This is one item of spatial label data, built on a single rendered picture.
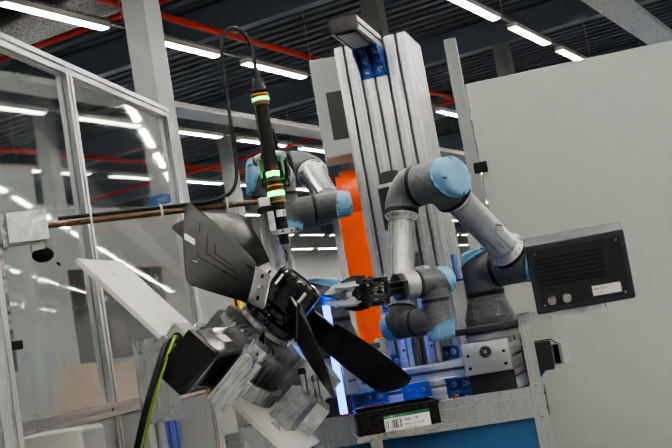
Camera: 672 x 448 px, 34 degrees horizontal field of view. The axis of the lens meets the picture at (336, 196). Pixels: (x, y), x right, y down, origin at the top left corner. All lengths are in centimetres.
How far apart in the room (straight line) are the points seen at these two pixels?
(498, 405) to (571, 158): 169
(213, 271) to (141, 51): 755
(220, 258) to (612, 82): 240
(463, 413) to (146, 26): 735
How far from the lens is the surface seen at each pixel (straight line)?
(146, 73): 992
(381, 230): 362
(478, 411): 305
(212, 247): 252
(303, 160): 338
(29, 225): 261
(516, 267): 328
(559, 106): 454
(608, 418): 450
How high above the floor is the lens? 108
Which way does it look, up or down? 7 degrees up
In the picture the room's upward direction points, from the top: 10 degrees counter-clockwise
